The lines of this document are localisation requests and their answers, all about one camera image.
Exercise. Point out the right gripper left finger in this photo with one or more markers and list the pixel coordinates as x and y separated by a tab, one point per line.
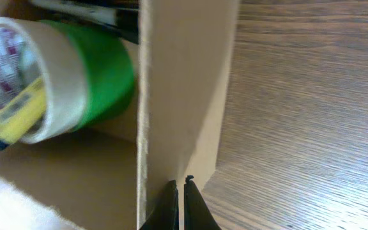
165	215

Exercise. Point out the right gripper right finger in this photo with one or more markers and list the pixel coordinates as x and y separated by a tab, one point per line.
197	215

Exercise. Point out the yellow highlighter marker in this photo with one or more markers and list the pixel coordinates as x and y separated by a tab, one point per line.
22	113

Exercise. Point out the black and white marker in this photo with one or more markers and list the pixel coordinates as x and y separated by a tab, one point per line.
118	17

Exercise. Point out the green tape roll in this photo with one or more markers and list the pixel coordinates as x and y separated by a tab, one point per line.
109	70

